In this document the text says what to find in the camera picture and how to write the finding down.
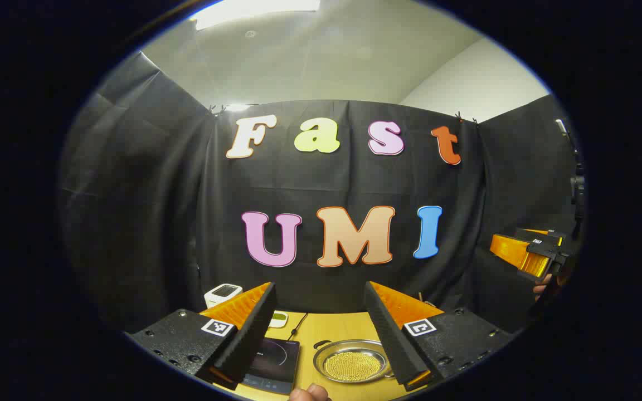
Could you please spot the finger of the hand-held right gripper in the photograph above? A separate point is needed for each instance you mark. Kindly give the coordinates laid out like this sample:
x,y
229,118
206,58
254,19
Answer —
x,y
544,235
521,253

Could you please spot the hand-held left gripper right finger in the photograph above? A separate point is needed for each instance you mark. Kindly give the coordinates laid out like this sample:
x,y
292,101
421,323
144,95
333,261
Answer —
x,y
388,340

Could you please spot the black induction cooktop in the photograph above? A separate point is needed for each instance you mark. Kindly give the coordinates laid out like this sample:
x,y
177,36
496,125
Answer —
x,y
273,362

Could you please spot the white divided dish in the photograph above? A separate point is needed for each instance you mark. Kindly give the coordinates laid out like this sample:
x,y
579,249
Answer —
x,y
279,320

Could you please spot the white toaster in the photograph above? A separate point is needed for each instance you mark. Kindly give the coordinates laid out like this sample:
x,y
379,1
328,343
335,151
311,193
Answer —
x,y
223,298

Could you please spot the stainless steel pot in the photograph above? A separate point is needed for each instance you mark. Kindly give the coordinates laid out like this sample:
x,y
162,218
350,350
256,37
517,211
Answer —
x,y
329,356

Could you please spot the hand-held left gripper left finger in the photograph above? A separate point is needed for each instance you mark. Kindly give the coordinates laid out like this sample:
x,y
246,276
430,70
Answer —
x,y
248,340

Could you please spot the pile of yellow soybeans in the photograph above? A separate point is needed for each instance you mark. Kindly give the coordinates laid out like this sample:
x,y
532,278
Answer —
x,y
354,366

